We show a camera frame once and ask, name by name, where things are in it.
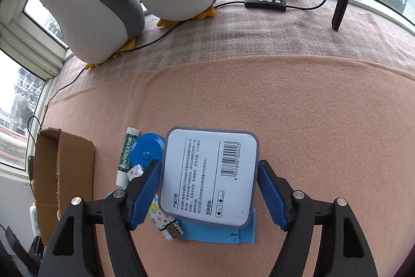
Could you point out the blue round tape measure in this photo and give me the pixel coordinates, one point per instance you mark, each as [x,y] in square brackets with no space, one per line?
[147,150]

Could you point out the brown cardboard box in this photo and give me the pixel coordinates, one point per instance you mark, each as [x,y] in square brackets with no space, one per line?
[71,173]

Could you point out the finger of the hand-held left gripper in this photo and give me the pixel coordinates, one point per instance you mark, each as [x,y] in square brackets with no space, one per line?
[18,249]
[36,249]

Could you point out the pink blanket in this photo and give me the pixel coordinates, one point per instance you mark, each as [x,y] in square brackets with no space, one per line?
[291,101]

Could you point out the blue plastic phone stand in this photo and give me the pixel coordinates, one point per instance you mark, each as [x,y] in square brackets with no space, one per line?
[220,234]

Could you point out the pink checked mat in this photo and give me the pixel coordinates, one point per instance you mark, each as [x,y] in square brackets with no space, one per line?
[259,33]

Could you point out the green lip balm tube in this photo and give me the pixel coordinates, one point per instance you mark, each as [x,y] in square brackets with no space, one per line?
[127,153]

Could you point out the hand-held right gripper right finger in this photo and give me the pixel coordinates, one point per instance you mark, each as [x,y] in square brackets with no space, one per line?
[272,196]

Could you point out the black power adapter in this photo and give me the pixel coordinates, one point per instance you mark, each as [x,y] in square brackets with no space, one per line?
[31,168]

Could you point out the white power strip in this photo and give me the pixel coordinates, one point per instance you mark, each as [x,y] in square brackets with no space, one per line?
[34,220]

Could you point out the white plastic packaging box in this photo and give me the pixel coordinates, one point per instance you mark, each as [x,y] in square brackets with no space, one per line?
[207,176]

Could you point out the large grey penguin plush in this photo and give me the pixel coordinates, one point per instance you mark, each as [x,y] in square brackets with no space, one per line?
[87,11]

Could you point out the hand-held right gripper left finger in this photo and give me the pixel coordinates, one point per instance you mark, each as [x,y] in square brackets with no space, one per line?
[142,196]

